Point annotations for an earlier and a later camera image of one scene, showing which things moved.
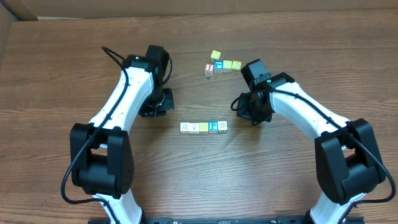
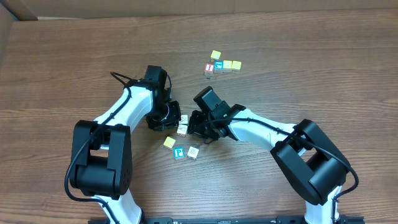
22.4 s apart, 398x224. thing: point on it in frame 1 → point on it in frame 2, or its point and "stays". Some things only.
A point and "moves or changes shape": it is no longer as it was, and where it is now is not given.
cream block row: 194,128 moves or changes shape
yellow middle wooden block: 227,66 stays
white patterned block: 222,127 moves or changes shape
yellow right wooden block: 236,66 stays
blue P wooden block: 212,127 moves or changes shape
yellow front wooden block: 203,127 moves or changes shape
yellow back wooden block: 215,55 stays
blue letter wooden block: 218,66 stays
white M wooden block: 185,127 → 184,119
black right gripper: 250,112 → 196,125
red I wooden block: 208,69 stays
